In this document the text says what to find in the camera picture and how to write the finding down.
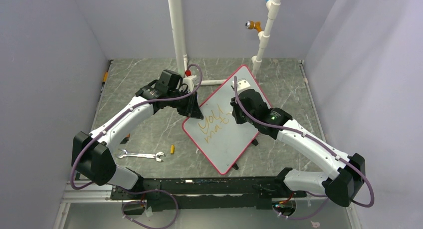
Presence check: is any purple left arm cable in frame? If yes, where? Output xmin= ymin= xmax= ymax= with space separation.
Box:
xmin=69 ymin=63 xmax=204 ymax=229

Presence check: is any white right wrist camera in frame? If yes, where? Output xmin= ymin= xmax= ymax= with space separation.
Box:
xmin=231 ymin=79 xmax=251 ymax=94

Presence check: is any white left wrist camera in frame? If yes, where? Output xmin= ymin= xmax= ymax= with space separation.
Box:
xmin=183 ymin=70 xmax=200 ymax=87

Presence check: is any orange black hex key set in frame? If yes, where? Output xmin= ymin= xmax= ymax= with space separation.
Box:
xmin=120 ymin=134 xmax=130 ymax=144

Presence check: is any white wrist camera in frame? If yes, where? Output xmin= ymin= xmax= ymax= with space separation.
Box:
xmin=183 ymin=70 xmax=200 ymax=87
xmin=231 ymin=79 xmax=251 ymax=94

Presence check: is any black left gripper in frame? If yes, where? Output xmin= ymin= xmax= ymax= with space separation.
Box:
xmin=167 ymin=88 xmax=203 ymax=119

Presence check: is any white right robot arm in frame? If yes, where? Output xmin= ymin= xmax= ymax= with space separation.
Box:
xmin=230 ymin=89 xmax=368 ymax=207

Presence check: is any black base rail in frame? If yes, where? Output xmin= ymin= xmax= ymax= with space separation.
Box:
xmin=110 ymin=176 xmax=307 ymax=212

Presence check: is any silver open-end wrench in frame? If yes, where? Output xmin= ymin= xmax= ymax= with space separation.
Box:
xmin=115 ymin=149 xmax=166 ymax=162

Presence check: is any pink framed whiteboard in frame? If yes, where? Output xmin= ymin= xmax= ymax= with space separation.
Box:
xmin=182 ymin=65 xmax=271 ymax=175

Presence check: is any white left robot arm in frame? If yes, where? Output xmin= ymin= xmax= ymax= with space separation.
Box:
xmin=69 ymin=69 xmax=204 ymax=199

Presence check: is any white PVC pipe frame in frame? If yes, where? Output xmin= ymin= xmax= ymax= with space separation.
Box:
xmin=168 ymin=0 xmax=282 ymax=76

